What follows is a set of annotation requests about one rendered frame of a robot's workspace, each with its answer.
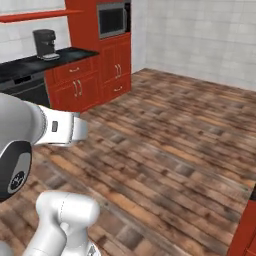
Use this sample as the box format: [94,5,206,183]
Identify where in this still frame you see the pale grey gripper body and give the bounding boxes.
[70,112,89,144]

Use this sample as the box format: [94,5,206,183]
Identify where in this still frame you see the red counter cabinet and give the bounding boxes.
[226,195,256,256]

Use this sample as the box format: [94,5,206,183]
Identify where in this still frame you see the red base cupboards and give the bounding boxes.
[44,54,103,113]

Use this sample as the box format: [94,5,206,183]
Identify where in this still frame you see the tall red cupboard unit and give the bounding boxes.
[64,0,133,105]

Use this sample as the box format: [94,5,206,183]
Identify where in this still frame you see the black coffee machine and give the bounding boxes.
[32,28,61,62]

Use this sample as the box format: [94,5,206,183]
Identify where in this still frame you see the silver microwave oven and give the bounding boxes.
[96,0,132,41]

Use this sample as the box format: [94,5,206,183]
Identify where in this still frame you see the red wall shelf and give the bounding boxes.
[0,9,84,24]

